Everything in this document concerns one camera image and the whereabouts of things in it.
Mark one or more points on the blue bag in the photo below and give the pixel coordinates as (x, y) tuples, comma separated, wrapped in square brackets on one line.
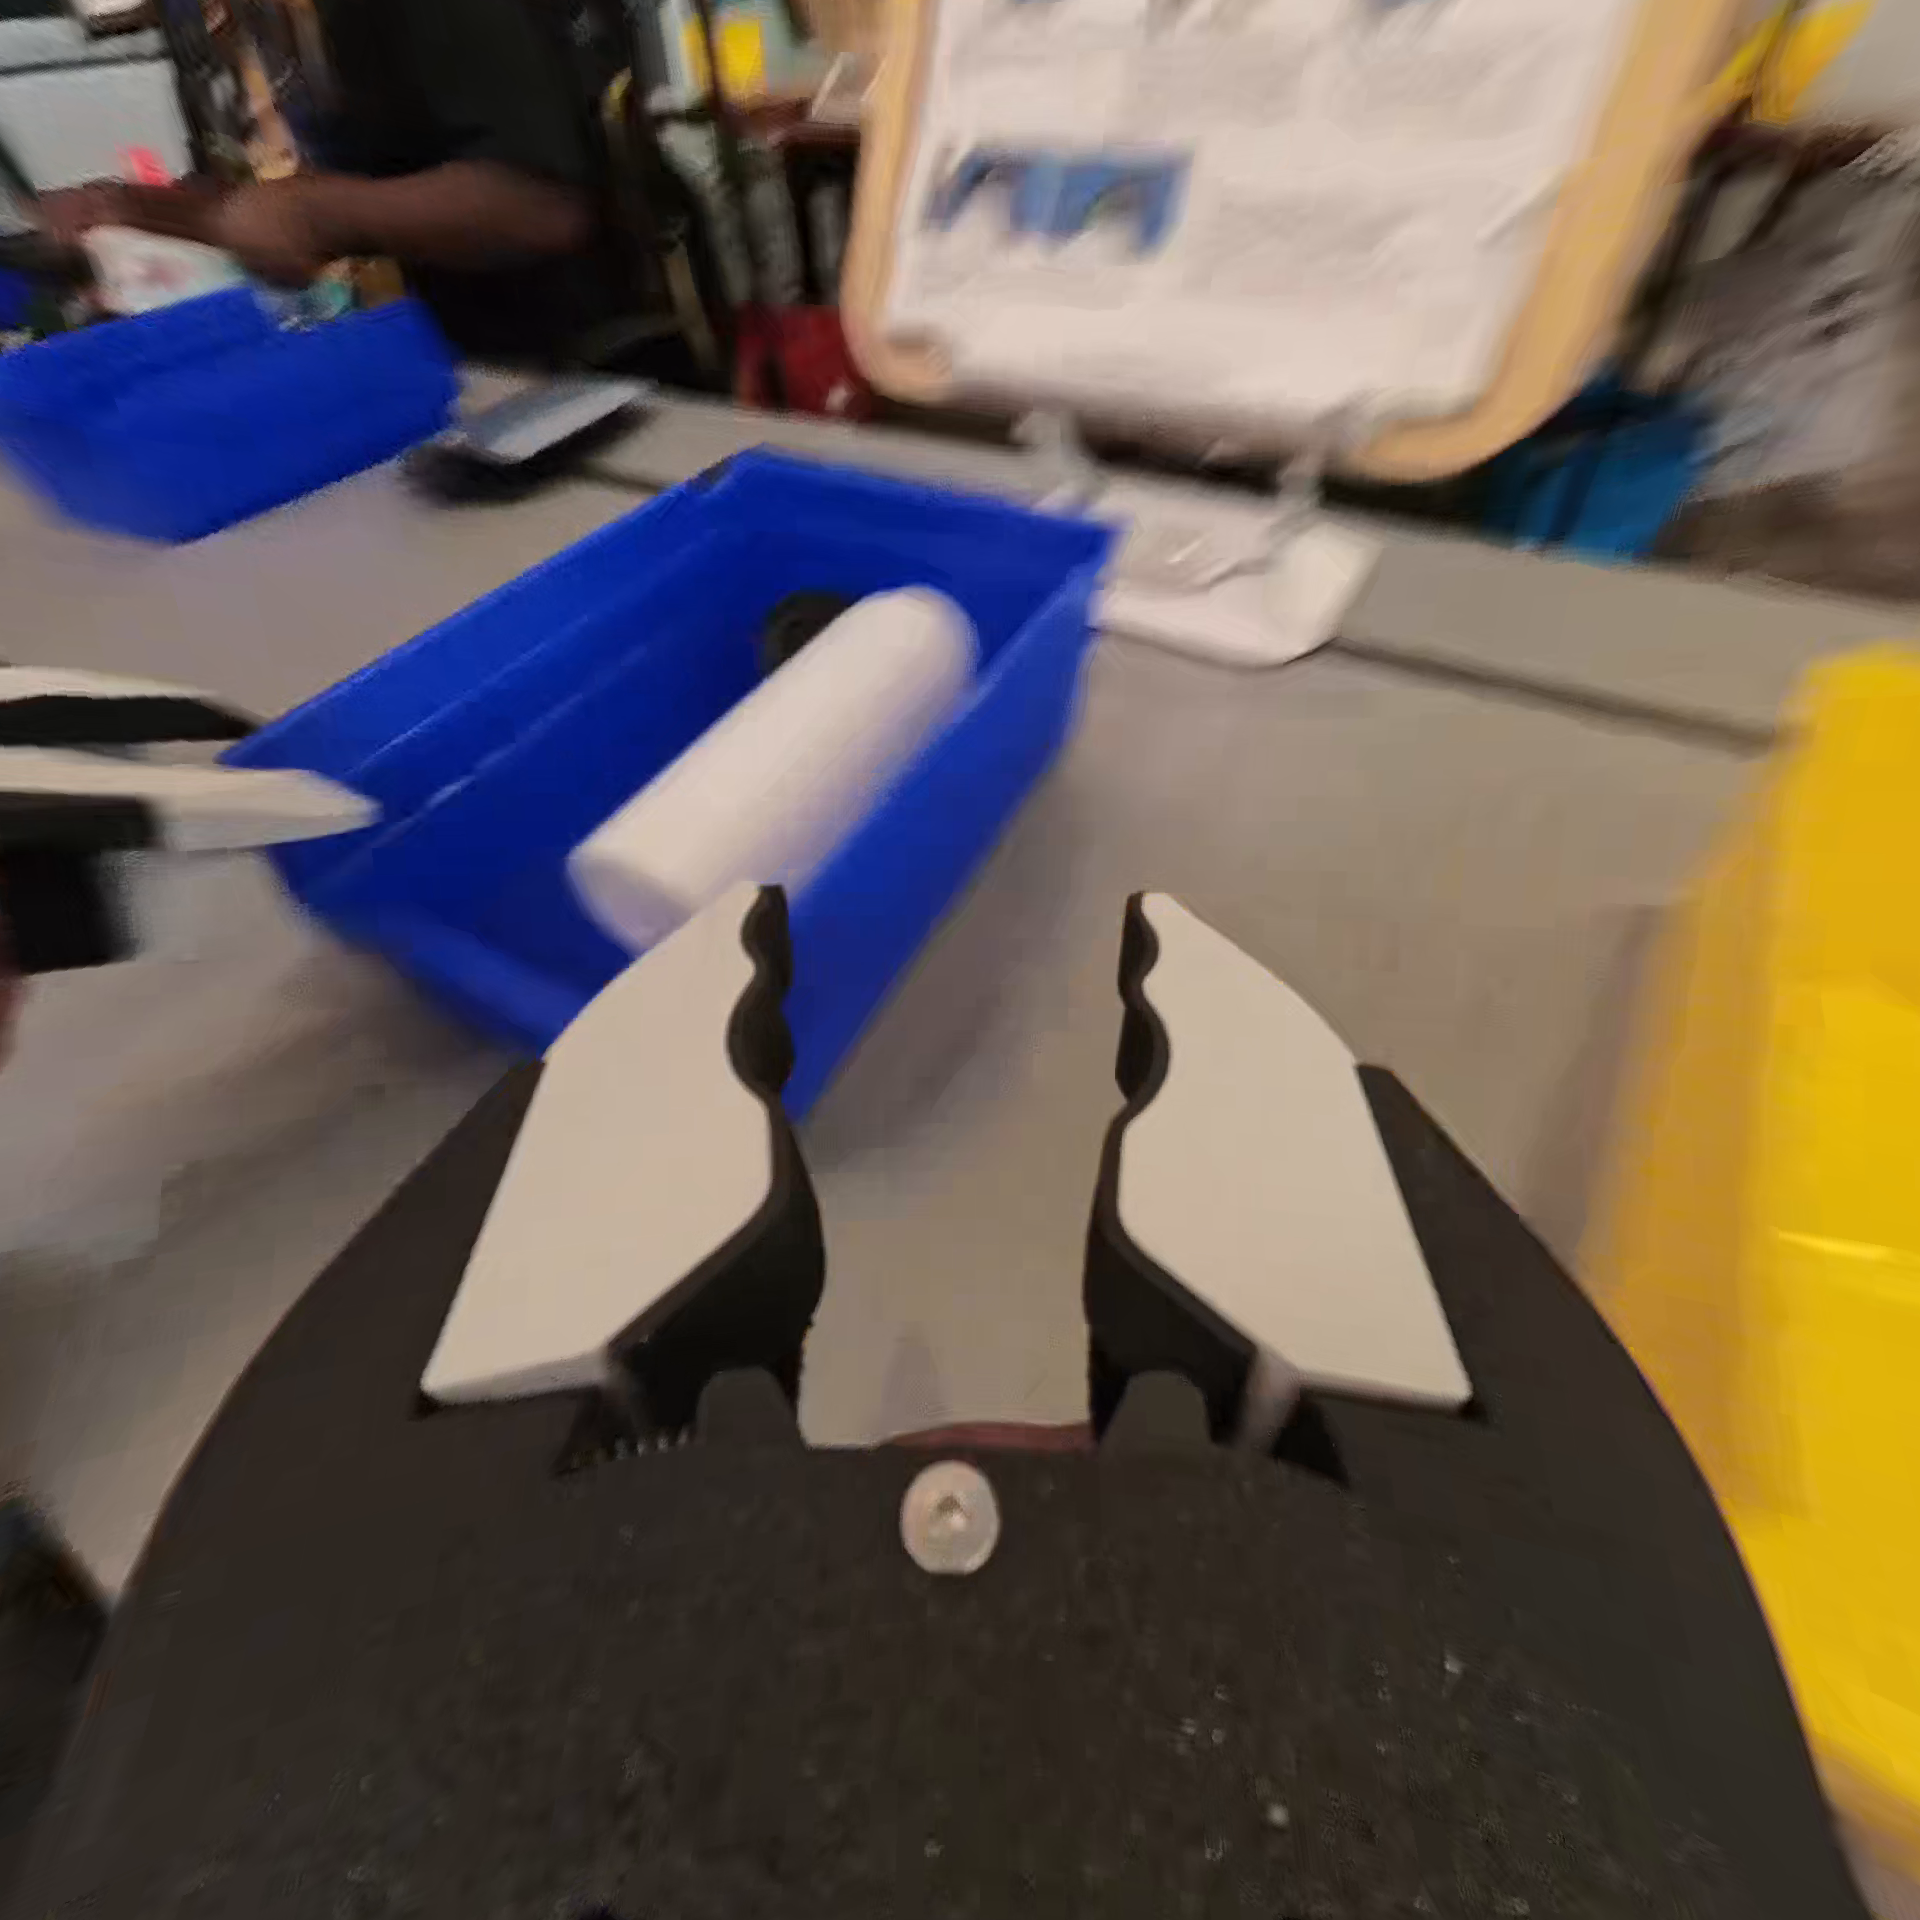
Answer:
[(1605, 465)]

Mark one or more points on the printed instruction sheet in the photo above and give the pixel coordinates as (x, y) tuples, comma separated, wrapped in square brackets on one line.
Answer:
[(1349, 224)]

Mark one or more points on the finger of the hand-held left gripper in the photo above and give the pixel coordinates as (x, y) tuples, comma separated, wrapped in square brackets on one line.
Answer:
[(224, 802), (106, 697)]

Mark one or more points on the printed packet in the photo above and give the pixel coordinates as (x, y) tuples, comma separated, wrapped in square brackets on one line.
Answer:
[(165, 269)]

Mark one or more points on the yellow plastic bin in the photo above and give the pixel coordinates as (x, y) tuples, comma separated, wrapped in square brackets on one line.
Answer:
[(1799, 1201)]

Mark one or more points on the red floor bag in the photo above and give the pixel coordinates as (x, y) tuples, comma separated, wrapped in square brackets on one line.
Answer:
[(803, 368)]

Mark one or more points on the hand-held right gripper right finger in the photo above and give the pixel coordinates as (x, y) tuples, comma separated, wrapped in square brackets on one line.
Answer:
[(1276, 1201)]

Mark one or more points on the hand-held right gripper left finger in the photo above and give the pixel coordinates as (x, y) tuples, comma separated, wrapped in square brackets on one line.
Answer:
[(629, 1201)]

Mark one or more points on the blue ribbed plastic bin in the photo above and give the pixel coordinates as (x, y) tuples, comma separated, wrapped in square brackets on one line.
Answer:
[(211, 421)]

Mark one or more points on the black bottle lid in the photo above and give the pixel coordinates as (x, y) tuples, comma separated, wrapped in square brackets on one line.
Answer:
[(796, 622)]

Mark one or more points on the dark tray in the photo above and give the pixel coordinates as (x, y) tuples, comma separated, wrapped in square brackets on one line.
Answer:
[(524, 427)]

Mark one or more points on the instruction sheet on wooden stand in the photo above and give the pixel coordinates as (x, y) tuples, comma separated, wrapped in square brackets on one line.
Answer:
[(1621, 299)]

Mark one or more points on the white plastic bottle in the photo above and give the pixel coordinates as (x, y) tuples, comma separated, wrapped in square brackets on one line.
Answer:
[(781, 749)]

